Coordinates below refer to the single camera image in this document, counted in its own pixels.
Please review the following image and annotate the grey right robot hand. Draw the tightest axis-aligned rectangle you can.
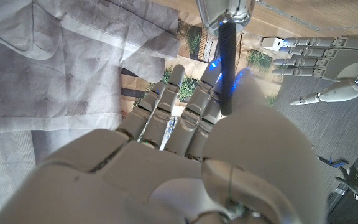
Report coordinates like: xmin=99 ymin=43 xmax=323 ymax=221
xmin=0 ymin=58 xmax=328 ymax=224

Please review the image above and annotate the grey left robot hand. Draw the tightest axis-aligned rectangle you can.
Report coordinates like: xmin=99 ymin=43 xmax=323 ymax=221
xmin=272 ymin=34 xmax=358 ymax=106

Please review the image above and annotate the printed fabric backdrop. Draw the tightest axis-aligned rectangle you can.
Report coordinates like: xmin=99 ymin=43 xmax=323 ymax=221
xmin=0 ymin=0 xmax=285 ymax=218

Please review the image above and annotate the silver bell with black handle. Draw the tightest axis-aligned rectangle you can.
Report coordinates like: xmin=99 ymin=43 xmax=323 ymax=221
xmin=195 ymin=0 xmax=256 ymax=116

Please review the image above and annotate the white power strip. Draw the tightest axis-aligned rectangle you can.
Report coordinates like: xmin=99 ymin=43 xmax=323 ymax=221
xmin=261 ymin=36 xmax=287 ymax=52

